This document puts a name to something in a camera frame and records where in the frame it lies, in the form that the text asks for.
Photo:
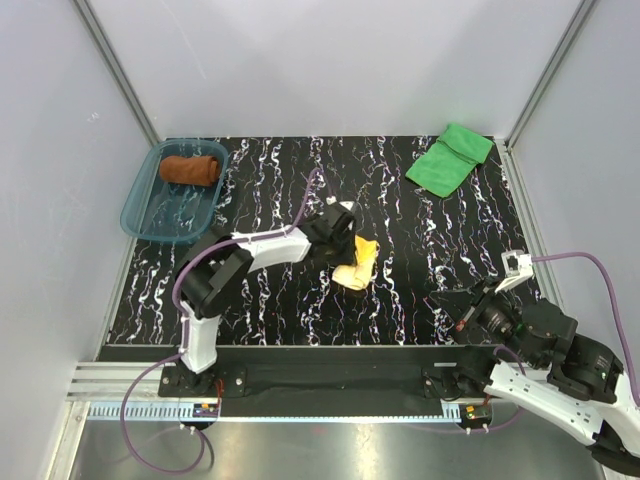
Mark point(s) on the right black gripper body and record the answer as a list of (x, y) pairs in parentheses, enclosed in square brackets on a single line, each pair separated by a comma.
[(491, 312)]

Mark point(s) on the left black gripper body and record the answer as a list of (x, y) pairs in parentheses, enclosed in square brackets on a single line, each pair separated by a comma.
[(340, 252)]

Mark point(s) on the yellow towel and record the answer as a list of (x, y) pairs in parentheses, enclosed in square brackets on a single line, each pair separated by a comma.
[(358, 276)]

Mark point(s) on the green towel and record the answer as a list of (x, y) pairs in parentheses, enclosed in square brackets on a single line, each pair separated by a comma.
[(449, 160)]

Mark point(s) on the brown towel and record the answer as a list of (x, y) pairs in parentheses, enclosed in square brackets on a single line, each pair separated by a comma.
[(197, 171)]

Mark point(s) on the teal transparent plastic bin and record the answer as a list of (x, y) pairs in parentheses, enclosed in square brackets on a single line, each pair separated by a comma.
[(162, 212)]

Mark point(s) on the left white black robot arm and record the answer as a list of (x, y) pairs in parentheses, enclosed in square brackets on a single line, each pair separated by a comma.
[(216, 266)]

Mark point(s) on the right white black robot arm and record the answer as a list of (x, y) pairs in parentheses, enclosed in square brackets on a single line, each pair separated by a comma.
[(534, 357)]

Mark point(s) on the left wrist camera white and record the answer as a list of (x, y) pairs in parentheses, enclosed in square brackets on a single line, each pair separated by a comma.
[(348, 205)]

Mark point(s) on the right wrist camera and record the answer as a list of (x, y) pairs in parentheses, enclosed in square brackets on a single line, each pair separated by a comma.
[(518, 267)]

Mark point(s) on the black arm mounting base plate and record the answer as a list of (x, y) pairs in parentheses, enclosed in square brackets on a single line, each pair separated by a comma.
[(248, 371)]

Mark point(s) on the aluminium frame rail front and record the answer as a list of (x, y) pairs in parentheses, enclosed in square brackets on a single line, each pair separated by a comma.
[(134, 397)]

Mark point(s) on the right aluminium frame post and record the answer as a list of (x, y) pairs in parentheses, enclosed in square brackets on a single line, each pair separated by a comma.
[(568, 39)]

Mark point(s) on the aluminium frame post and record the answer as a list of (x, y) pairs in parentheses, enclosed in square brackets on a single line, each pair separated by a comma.
[(568, 39), (109, 56)]

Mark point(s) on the left aluminium frame post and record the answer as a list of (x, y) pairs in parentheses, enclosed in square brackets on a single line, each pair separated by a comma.
[(109, 56)]

